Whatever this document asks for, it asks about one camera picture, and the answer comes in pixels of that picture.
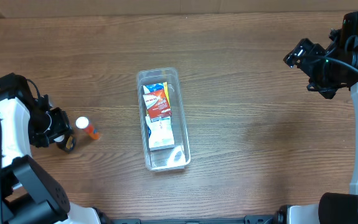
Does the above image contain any dark brown syrup bottle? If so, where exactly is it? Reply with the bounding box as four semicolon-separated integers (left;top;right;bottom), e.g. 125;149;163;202
54;134;76;153

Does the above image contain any orange tablet tube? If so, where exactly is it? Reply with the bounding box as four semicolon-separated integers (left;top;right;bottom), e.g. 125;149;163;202
75;116;100;140

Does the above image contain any red medicine box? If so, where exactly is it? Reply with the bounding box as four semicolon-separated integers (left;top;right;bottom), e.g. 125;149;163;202
143;90;172;122

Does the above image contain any white medicine box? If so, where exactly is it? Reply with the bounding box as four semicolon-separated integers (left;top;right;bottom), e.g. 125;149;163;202
145;116;174;151

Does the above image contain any clear plastic container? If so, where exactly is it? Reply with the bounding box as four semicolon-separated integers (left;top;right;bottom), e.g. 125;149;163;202
137;68;191;171

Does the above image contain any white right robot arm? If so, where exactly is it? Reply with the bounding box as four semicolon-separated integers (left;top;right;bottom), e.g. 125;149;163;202
269;11;358;224

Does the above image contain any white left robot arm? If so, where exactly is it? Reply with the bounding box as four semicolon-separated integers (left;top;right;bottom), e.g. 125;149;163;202
0;73;111;224

